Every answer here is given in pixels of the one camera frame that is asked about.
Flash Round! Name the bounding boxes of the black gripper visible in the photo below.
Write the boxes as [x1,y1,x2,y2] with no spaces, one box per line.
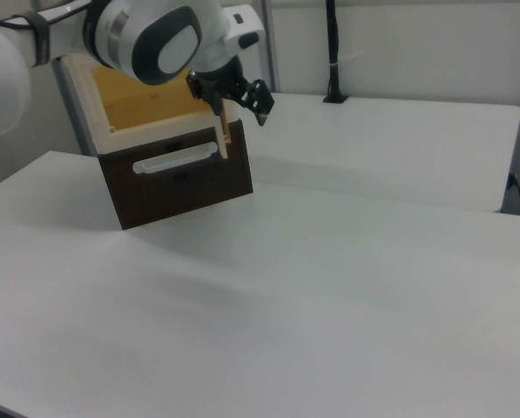
[185,55,276,128]

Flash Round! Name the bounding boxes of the dark brown cabinet door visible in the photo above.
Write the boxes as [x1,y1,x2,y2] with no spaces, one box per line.
[98,117,256,232]

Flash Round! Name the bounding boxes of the grey metal frame post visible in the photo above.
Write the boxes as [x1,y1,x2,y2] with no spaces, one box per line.
[260,0,283,93]

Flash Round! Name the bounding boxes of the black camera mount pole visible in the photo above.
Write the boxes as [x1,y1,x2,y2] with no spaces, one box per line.
[322,0,351,105]

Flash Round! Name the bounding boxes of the white cable tie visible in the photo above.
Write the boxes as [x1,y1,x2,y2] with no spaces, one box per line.
[328,51,364,71]

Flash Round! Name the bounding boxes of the black arm cable strap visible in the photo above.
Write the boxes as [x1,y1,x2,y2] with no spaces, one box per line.
[26,11,54,69]

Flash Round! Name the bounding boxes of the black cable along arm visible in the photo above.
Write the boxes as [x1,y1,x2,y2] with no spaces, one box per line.
[0,0,93,31]

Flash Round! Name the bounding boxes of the black wall power cable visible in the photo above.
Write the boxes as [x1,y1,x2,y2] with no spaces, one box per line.
[506,172,520,217]

